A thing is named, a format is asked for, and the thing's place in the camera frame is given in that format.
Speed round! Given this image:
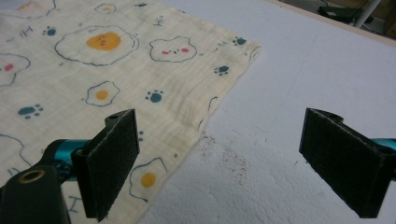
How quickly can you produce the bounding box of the flat black box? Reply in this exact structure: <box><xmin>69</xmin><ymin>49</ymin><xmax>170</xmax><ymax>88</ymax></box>
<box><xmin>317</xmin><ymin>5</ymin><xmax>375</xmax><ymax>24</ymax></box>

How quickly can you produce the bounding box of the brown cardboard box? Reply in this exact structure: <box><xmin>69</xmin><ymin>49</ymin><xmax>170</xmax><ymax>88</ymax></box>
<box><xmin>385</xmin><ymin>17</ymin><xmax>396</xmax><ymax>40</ymax></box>

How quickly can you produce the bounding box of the white desk frame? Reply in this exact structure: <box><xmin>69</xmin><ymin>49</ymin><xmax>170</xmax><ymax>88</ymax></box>
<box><xmin>353</xmin><ymin>0</ymin><xmax>383</xmax><ymax>29</ymax></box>

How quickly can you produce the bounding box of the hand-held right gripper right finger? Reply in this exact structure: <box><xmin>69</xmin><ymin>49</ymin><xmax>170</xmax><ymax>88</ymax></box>
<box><xmin>299</xmin><ymin>107</ymin><xmax>396</xmax><ymax>219</ymax></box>

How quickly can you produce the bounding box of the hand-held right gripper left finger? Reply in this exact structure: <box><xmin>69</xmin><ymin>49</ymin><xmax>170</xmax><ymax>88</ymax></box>
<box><xmin>70</xmin><ymin>108</ymin><xmax>140</xmax><ymax>223</ymax></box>

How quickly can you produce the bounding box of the cream egg print cloth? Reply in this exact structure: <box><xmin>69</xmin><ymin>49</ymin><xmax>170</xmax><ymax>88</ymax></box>
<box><xmin>0</xmin><ymin>0</ymin><xmax>262</xmax><ymax>224</ymax></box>

